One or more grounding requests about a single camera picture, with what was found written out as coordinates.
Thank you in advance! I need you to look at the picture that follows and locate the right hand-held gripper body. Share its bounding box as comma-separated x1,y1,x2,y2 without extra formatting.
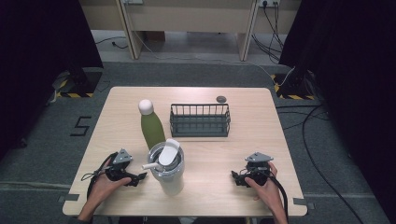
240,151,275,187

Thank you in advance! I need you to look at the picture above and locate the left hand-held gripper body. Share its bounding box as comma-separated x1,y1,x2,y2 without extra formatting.
105,148,138,183

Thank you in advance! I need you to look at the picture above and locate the white tumbler with straw lid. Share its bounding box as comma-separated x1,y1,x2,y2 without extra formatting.
141,138,186,197

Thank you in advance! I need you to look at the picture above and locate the green bottle with white cap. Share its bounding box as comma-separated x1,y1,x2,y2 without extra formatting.
137,99,166,151

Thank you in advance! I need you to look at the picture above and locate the dark wire basket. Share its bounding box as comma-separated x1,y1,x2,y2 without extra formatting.
169,103,232,138

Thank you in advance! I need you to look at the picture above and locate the person's right hand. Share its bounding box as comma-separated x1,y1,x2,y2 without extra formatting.
244,161,283,208

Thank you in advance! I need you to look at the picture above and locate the person's left hand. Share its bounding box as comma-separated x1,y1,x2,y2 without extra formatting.
89,158,133,203

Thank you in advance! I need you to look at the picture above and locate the grey tape piece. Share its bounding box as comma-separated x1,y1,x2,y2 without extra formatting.
57,193,80,203
292,197,316,210

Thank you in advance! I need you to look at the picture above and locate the yellow black hazard tape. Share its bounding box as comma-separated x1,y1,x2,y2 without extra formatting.
270,74,316,101
55,78,94,99

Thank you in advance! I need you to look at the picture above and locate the black stand base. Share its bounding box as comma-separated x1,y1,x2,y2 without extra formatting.
66,66,104,95
274,72,316,100

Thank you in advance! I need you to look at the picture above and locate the black curtain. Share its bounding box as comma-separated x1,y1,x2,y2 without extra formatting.
278,0,396,220
0,0,104,161

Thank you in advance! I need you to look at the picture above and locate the beige wooden desk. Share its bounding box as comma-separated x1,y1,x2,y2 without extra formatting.
78,0,303,63

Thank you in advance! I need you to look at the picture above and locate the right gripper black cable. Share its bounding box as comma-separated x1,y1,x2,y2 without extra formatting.
268,175,290,219

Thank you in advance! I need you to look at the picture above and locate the black floor cable bundle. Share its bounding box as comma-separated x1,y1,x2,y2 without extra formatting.
275,104,366,224

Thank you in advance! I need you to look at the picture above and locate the black cable with plug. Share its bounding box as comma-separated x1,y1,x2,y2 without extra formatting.
94,35,129,50

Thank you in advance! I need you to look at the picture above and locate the black hanging cable bundle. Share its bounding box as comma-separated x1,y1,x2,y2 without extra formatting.
250,0,286,64

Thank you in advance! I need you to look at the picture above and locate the white wall power outlet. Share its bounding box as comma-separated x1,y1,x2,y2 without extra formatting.
258,0,281,8

